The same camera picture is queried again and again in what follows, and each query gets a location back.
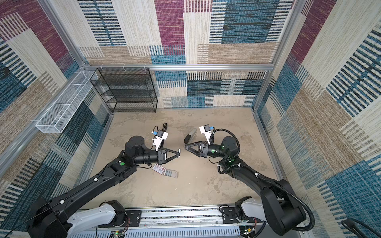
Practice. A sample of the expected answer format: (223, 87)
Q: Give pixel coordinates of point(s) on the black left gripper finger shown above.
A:
(171, 158)
(172, 152)

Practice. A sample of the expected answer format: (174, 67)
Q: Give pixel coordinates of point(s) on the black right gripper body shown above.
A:
(205, 151)

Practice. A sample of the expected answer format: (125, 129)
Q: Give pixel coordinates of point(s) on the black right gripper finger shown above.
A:
(193, 146)
(195, 150)

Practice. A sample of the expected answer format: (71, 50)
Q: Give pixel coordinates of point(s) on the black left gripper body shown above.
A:
(160, 158)

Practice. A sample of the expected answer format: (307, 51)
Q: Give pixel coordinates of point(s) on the red staples box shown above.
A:
(159, 169)

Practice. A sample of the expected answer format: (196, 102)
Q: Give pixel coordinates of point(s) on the white staples tray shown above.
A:
(171, 173)

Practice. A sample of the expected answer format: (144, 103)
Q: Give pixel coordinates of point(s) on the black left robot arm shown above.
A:
(60, 217)

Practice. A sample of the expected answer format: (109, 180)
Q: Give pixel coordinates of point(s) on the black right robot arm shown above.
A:
(279, 207)

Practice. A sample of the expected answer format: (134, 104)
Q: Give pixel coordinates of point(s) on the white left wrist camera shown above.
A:
(159, 136)

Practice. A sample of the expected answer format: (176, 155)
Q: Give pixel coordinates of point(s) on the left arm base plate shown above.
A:
(129, 218)

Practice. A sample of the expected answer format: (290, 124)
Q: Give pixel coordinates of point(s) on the aluminium mounting rail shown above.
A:
(183, 222)

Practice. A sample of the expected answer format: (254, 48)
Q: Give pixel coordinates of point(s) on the black wire mesh shelf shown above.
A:
(128, 90)

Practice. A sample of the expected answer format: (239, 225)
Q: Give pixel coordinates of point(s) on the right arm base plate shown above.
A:
(230, 215)

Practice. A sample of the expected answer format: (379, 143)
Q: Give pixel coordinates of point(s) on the white wire mesh basket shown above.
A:
(62, 110)

